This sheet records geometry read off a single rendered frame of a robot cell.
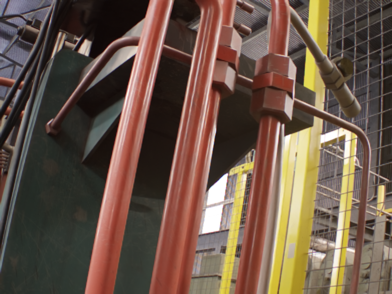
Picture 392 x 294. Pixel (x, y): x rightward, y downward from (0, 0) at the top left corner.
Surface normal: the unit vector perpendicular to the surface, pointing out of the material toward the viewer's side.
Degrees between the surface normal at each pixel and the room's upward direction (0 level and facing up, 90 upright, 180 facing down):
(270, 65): 90
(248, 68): 90
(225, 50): 90
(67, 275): 90
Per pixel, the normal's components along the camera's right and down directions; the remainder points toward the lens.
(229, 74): 0.89, -0.03
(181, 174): 0.01, -0.37
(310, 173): 0.56, -0.22
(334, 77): 0.49, 0.37
